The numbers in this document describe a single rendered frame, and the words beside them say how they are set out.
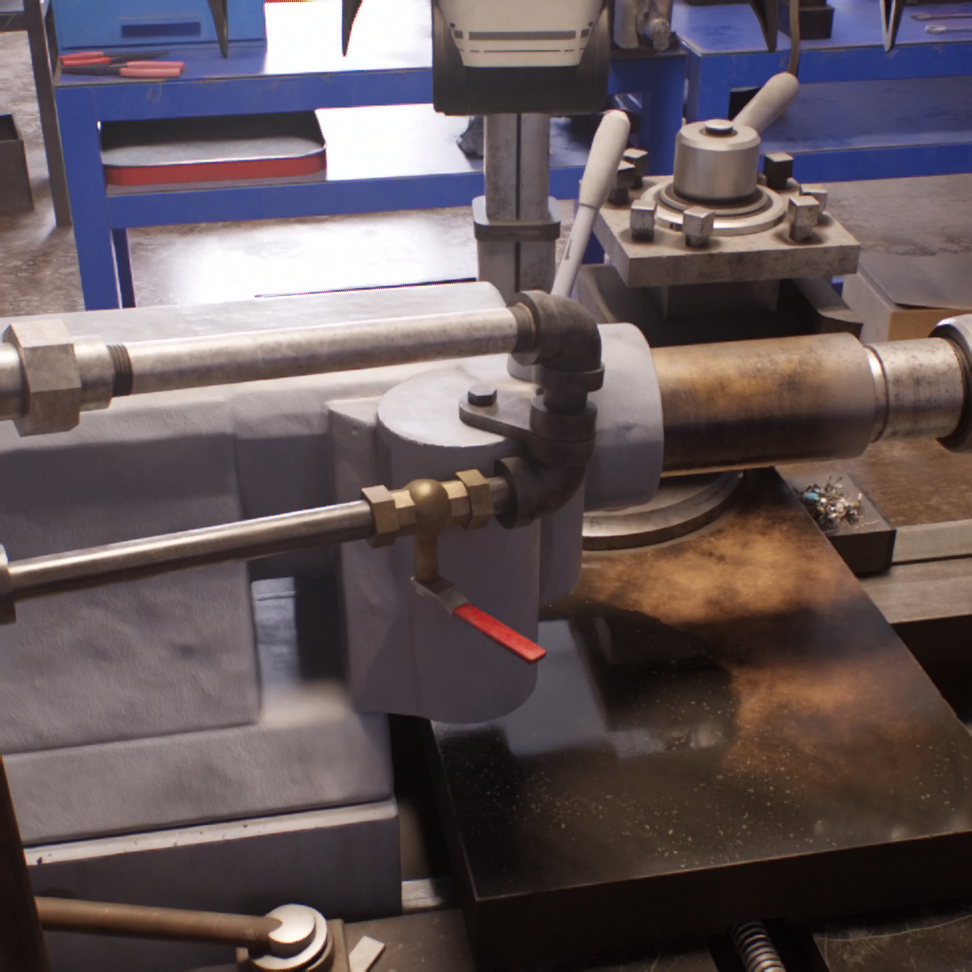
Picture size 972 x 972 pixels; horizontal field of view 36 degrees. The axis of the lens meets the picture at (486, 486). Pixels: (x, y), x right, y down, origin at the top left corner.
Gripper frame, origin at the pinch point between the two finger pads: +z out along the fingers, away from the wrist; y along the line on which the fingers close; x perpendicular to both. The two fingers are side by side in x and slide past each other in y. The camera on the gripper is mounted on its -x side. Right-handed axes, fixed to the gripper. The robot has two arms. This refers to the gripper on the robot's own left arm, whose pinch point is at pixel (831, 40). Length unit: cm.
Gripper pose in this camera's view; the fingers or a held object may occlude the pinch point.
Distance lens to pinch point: 132.2
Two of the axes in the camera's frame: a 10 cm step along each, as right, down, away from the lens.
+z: 0.2, 10.0, 0.0
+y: 10.0, -0.2, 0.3
